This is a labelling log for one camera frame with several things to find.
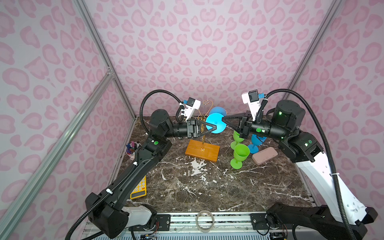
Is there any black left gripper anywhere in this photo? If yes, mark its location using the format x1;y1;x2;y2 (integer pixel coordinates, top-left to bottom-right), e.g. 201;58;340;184
163;121;216;142

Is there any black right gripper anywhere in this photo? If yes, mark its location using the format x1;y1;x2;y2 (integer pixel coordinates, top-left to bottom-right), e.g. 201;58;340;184
222;110;290;141

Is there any blue wine glass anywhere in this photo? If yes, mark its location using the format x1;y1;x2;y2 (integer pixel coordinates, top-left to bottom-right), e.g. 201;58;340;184
206;107;227;134
248;135;267;154

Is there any green wine glass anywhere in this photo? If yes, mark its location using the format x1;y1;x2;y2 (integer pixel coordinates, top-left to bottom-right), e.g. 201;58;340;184
231;144;250;170
230;131;245;150

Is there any gold wire rack wooden base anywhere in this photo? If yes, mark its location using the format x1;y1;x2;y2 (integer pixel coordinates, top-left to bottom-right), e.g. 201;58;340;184
185;100;220;163

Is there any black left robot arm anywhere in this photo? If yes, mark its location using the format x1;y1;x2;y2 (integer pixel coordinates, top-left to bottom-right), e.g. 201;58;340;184
86;109;206;240

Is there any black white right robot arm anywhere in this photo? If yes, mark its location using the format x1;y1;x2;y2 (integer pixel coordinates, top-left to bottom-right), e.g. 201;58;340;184
223;100;378;240

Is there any pink pencil case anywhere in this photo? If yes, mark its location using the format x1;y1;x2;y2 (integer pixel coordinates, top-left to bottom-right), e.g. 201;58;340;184
252;147;278;165

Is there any pink pen holder cup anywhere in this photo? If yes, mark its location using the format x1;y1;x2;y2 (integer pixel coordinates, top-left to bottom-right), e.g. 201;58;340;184
125;141;141;160

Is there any yellow calculator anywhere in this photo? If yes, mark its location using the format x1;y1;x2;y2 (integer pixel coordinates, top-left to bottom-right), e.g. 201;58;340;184
130;176;147;200

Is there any clear tape roll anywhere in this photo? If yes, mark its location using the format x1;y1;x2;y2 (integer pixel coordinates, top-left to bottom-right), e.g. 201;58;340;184
195;210;215;233

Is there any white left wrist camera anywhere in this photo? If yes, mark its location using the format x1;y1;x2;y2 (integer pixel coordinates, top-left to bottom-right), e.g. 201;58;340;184
180;98;201;120

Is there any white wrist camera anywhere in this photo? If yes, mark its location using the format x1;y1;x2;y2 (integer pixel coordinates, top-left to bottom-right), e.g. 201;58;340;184
242;90;265;121
180;98;201;120

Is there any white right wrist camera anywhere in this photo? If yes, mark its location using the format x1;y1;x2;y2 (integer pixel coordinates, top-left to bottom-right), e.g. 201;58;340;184
242;90;265;121

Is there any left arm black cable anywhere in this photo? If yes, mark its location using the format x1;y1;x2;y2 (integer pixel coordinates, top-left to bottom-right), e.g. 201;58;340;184
64;89;184;240

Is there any aluminium front rail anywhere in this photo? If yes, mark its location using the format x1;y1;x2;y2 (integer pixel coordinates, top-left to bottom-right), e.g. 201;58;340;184
78;211;346;240

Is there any aluminium frame strut left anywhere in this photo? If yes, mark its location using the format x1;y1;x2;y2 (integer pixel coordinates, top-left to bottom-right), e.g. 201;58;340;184
1;72;115;240

